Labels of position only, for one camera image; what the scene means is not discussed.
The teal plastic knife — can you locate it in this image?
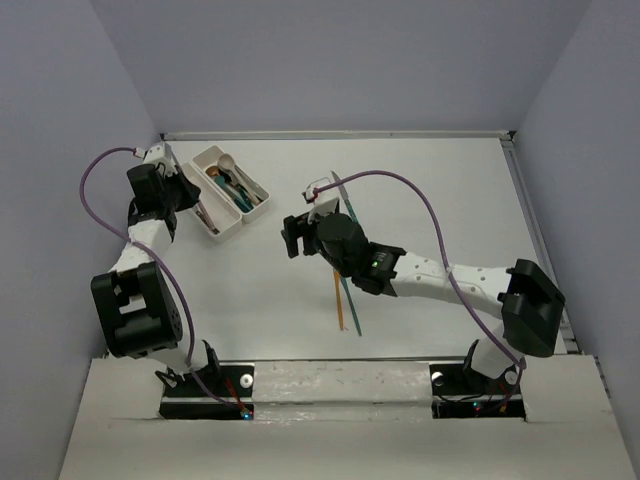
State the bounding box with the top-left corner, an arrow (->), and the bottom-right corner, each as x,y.
341,278 -> 362,337

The purple cable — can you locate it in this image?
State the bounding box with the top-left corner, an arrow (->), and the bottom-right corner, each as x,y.
79,145 -> 251,419
312,171 -> 526,416

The orange plastic knife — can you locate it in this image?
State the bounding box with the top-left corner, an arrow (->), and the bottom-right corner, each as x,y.
333,270 -> 345,331

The steel spoon teal handle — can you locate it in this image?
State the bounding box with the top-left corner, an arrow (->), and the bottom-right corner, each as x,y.
220,170 -> 256,206

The aluminium rail edge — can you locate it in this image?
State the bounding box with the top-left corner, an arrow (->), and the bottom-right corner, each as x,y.
160,130 -> 515,141
500,139 -> 583,355

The steel knife dark handle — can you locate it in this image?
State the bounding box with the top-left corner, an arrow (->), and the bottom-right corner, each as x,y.
194,206 -> 219,235

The teal plastic spoon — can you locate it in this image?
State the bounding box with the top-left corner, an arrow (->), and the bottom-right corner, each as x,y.
214,172 -> 251,212

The beige plastic spoon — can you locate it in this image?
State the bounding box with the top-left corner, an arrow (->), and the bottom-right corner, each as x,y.
218,153 -> 243,181

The gold spoon teal handle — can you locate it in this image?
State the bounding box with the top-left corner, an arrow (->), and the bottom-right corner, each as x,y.
219,179 -> 254,212

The white container left compartment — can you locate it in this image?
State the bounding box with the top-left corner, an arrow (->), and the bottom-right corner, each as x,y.
181,163 -> 242,244

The black spoon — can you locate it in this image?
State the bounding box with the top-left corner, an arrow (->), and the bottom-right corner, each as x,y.
240,181 -> 262,205

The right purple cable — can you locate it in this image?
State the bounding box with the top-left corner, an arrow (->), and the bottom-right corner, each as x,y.
312,171 -> 526,416

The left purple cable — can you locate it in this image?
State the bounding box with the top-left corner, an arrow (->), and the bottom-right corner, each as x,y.
79,145 -> 251,419

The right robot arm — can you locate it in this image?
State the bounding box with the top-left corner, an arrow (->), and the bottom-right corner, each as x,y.
281,213 -> 565,392

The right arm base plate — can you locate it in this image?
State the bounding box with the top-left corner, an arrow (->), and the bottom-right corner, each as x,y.
429,363 -> 526,419

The steel knife teal handle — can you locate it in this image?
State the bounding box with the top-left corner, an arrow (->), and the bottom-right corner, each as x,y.
331,171 -> 358,223

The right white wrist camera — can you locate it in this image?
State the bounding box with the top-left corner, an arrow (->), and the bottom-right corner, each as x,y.
302,177 -> 340,224

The white front cover board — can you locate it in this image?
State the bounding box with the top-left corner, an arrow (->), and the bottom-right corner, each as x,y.
61,357 -> 635,479

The aluminium rail right edge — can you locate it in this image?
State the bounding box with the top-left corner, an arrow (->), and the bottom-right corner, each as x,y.
500,139 -> 583,355

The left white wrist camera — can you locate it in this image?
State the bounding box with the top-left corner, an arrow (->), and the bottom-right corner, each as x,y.
142,142 -> 174,170

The steel knife pink handle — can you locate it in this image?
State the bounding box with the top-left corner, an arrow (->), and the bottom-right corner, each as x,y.
203,202 -> 223,235

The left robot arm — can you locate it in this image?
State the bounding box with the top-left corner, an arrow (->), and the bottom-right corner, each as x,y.
91,160 -> 222,395

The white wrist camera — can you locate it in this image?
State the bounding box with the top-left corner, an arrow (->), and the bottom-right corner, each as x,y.
142,142 -> 174,170
302,177 -> 340,224

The aluminium rail back edge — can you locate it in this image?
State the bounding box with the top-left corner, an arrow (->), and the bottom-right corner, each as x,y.
160,130 -> 515,141

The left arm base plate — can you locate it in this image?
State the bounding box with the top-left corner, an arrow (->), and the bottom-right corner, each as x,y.
155,362 -> 255,421

